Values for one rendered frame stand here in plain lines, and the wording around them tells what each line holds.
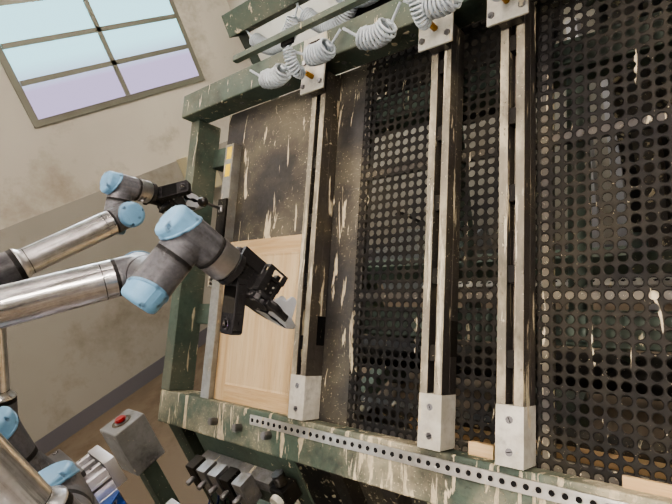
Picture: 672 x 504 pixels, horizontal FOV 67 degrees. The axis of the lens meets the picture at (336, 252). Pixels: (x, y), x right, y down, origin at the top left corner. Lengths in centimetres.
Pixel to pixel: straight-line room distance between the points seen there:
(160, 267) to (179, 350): 120
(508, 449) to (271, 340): 84
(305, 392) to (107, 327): 316
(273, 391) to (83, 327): 293
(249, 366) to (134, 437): 49
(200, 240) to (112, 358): 366
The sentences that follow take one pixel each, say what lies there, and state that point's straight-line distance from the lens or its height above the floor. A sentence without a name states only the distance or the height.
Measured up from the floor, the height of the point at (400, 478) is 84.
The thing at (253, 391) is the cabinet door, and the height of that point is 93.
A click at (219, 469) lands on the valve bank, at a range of 181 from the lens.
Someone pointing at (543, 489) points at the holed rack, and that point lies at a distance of 119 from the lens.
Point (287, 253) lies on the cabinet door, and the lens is 168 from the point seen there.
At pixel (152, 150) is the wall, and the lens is 473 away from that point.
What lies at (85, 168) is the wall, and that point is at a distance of 450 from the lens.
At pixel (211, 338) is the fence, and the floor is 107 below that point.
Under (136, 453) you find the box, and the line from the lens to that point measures 202.
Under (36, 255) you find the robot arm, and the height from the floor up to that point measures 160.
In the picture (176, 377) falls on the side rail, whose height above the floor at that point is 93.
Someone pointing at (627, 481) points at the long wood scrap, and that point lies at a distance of 119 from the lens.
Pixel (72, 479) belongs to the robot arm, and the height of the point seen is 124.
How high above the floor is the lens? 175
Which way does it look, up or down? 17 degrees down
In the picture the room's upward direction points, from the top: 20 degrees counter-clockwise
